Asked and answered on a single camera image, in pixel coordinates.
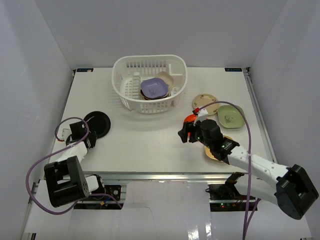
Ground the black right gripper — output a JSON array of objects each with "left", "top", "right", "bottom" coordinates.
[{"left": 178, "top": 120, "right": 213, "bottom": 149}]

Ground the orange round plate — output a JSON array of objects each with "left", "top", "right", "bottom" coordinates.
[{"left": 183, "top": 114, "right": 197, "bottom": 124}]

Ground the black round plate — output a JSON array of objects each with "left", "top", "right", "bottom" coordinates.
[{"left": 84, "top": 111, "right": 111, "bottom": 139}]

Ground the yellow square panda plate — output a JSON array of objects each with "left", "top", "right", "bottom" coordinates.
[{"left": 205, "top": 135, "right": 234, "bottom": 162}]

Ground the green square panda plate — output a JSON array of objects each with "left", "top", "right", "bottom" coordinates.
[{"left": 217, "top": 105, "right": 245, "bottom": 129}]

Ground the yellow round patterned plate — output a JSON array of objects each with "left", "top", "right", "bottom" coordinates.
[{"left": 140, "top": 90, "right": 150, "bottom": 100}]

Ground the purple square panda plate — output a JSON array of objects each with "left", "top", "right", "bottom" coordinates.
[{"left": 140, "top": 78, "right": 168, "bottom": 100}]

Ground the cream square panda plate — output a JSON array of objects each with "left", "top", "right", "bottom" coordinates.
[{"left": 155, "top": 71, "right": 174, "bottom": 92}]

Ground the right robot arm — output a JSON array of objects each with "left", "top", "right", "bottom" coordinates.
[{"left": 177, "top": 119, "right": 319, "bottom": 220}]

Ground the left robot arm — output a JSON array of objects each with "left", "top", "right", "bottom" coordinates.
[{"left": 44, "top": 132, "right": 107, "bottom": 208}]

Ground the white plastic bin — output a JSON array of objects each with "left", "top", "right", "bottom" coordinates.
[{"left": 111, "top": 54, "right": 188, "bottom": 115}]

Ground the beige round floral plate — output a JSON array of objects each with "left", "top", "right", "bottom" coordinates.
[{"left": 192, "top": 93, "right": 220, "bottom": 116}]

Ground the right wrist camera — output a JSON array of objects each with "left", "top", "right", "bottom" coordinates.
[{"left": 192, "top": 108, "right": 208, "bottom": 126}]

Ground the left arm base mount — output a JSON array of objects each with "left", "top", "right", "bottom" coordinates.
[{"left": 104, "top": 185, "right": 122, "bottom": 201}]

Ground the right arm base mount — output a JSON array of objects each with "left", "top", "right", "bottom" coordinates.
[{"left": 205, "top": 172, "right": 247, "bottom": 213}]

